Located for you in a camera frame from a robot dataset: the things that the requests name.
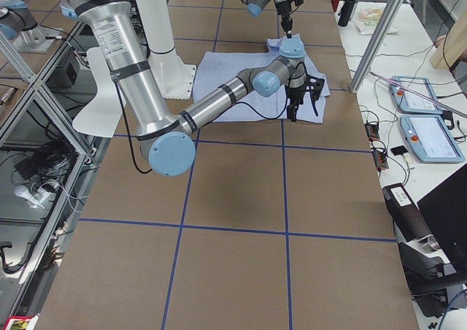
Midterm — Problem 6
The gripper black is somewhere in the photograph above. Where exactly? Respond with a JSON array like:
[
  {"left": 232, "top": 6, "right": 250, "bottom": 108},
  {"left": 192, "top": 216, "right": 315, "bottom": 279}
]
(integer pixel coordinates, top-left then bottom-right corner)
[
  {"left": 278, "top": 0, "right": 303, "bottom": 39},
  {"left": 286, "top": 72, "right": 325, "bottom": 121}
]

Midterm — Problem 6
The light blue striped shirt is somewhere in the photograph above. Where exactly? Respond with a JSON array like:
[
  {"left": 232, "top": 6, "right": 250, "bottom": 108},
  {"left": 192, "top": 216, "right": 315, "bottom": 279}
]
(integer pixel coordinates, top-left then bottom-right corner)
[{"left": 193, "top": 37, "right": 331, "bottom": 123}]

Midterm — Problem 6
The black bottle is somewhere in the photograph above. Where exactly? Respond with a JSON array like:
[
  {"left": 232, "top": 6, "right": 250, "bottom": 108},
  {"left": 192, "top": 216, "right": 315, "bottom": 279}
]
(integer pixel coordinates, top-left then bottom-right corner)
[{"left": 337, "top": 0, "right": 357, "bottom": 27}]

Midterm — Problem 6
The upper teach pendant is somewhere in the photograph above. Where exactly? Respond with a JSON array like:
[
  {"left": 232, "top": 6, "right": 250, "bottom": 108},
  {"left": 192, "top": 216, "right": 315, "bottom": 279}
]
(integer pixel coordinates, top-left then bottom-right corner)
[{"left": 388, "top": 75, "right": 442, "bottom": 114}]

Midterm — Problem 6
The teach pendant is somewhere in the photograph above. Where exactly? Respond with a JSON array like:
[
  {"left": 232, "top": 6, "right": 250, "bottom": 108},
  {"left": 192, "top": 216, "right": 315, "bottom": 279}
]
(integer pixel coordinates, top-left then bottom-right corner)
[
  {"left": 399, "top": 115, "right": 465, "bottom": 164},
  {"left": 388, "top": 75, "right": 442, "bottom": 114}
]

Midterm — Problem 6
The lower teach pendant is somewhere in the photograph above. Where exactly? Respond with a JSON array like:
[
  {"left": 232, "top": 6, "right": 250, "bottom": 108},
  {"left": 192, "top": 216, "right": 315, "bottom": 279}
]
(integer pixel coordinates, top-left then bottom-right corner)
[{"left": 399, "top": 115, "right": 465, "bottom": 164}]

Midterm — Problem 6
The long metal rod tool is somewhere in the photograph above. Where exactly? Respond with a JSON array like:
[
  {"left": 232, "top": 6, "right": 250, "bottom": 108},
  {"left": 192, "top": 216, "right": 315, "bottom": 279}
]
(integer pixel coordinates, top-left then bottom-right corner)
[{"left": 368, "top": 70, "right": 448, "bottom": 109}]

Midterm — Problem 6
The white plastic chair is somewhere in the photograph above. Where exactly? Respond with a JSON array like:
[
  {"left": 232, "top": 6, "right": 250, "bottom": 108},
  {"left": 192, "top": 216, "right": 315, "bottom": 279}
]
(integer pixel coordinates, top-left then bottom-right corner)
[{"left": 72, "top": 47, "right": 122, "bottom": 138}]

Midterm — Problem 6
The aluminium frame post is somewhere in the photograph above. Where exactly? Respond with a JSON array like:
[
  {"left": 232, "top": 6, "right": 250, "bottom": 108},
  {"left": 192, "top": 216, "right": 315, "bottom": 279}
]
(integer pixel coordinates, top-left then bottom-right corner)
[{"left": 349, "top": 0, "right": 403, "bottom": 93}]

